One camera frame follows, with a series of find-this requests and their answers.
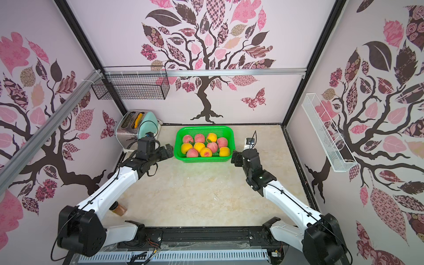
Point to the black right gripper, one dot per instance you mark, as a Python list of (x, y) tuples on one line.
[(242, 158)]

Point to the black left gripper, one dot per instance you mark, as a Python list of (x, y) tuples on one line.
[(164, 155)]

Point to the yellow red peach front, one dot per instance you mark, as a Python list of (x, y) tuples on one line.
[(224, 152)]

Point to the small pink peach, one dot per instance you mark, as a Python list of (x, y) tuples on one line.
[(222, 142)]

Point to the pink peach front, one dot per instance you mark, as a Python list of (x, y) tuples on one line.
[(213, 146)]

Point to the yellow peach with red blush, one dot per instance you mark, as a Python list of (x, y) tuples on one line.
[(211, 137)]

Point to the large pink peach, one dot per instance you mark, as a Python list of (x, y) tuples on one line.
[(199, 138)]

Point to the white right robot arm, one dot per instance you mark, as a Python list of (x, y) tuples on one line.
[(291, 208)]

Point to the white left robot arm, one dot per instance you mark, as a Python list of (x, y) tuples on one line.
[(106, 195)]

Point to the green plastic basket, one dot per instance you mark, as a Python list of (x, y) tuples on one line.
[(220, 131)]

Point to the mint green toaster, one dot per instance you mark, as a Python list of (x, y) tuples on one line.
[(134, 125)]

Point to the brown spice jar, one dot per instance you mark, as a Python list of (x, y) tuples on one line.
[(118, 209)]

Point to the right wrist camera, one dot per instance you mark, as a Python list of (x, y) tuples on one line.
[(249, 143)]

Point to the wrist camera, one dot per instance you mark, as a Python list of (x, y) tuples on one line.
[(249, 143), (147, 146)]

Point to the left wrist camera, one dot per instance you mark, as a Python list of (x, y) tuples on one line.
[(147, 146)]

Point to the black wire wall basket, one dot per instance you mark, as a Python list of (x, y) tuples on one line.
[(150, 83)]

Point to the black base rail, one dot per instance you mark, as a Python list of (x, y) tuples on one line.
[(255, 235)]

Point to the aluminium frame bar back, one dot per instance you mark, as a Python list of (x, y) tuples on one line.
[(226, 72)]

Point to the aluminium frame bar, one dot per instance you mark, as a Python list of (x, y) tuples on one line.
[(17, 163), (226, 72)]

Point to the white wire wall shelf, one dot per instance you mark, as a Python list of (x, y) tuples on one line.
[(330, 137)]

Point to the white vented cable duct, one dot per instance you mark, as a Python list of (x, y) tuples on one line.
[(180, 257)]

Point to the aluminium frame bar left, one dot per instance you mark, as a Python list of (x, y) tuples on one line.
[(17, 163)]

